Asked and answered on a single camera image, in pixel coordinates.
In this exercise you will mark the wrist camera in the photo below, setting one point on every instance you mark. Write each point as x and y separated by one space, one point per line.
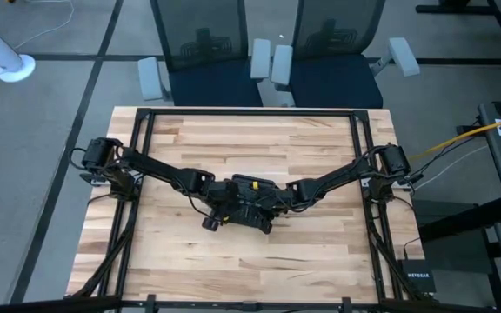
266 227
210 224

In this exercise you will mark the black desk foot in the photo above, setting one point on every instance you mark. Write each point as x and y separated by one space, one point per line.
463 221

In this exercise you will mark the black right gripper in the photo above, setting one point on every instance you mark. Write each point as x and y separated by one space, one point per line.
268 195

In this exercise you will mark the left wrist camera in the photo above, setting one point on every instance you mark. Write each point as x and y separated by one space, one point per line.
210 224

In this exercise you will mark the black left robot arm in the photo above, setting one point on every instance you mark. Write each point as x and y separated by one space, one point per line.
146 167

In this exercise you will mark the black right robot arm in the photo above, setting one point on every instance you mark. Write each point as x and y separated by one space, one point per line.
346 174

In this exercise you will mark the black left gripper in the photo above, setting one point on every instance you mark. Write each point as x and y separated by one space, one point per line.
229 197

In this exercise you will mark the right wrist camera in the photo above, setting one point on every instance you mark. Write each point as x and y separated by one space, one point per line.
266 227

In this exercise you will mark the white tower fan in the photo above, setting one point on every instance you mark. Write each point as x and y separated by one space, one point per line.
2 56

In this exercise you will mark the black aluminium table frame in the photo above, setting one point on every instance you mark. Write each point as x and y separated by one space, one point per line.
250 112

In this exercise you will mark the black Netgear network switch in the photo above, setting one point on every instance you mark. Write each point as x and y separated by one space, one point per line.
418 276

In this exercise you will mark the mesh-back office chair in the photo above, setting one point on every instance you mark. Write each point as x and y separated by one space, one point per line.
335 80
213 82

